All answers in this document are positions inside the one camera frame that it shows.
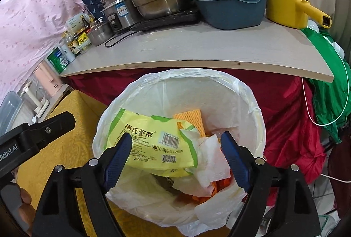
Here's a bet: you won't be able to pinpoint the white dish rack with cover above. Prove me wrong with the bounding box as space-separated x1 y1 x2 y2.
0 91 23 136

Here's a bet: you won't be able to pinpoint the white paper towel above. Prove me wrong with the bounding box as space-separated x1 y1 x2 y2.
173 134 231 187

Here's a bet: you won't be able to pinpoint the yellow paisley tablecloth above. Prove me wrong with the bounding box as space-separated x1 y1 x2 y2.
16 89 231 237

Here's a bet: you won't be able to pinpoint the white bottle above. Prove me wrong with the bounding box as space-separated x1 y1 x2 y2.
60 43 75 63

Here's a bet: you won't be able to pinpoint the orange plastic bag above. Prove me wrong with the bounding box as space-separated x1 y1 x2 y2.
172 176 233 205

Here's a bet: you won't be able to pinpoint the dark soy sauce bottle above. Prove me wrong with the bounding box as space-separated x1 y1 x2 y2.
62 31 80 57

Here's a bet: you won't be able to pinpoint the steel rice cooker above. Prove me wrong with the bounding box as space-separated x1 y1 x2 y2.
101 0 143 33

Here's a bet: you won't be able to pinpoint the red satin counter skirt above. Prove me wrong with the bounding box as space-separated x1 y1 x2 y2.
62 68 326 185

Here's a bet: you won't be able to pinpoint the black power cable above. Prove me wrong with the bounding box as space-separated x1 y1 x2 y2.
103 28 138 49

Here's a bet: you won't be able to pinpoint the small steel lidded pot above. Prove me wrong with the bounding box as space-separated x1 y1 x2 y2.
88 17 114 46

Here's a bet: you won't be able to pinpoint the white glass blender kettle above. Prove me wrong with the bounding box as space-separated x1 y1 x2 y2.
20 80 50 123

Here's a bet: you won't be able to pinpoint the orange mesh cloth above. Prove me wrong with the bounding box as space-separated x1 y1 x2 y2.
173 109 206 137

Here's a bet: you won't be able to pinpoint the person's left hand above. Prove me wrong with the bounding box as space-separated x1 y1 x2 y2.
18 188 36 236

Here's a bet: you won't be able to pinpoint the trash bin with white liner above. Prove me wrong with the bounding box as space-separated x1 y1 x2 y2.
92 68 266 236

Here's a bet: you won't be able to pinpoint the white box on counter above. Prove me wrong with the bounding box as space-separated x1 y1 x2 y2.
65 12 84 36

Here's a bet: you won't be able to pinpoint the yellow green snack bag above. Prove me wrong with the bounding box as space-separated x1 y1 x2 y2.
106 109 201 178

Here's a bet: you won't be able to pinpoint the green packet on counter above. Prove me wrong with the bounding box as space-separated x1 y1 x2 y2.
47 47 70 74

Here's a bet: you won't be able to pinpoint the pink dotted sheet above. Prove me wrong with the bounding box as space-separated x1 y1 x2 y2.
1 0 83 98

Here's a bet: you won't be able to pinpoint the green plastic bag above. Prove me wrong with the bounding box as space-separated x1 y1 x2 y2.
302 27 350 144

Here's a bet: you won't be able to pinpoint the pink electric kettle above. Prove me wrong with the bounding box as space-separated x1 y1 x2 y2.
34 61 63 97

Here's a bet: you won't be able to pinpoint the black induction cooktop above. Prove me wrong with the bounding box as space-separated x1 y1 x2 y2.
130 10 202 32

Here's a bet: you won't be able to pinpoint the stacked blue yellow basins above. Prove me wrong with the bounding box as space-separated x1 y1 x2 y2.
191 0 267 30

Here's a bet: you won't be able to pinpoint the yellow electric pot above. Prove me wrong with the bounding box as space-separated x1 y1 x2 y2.
266 0 332 29

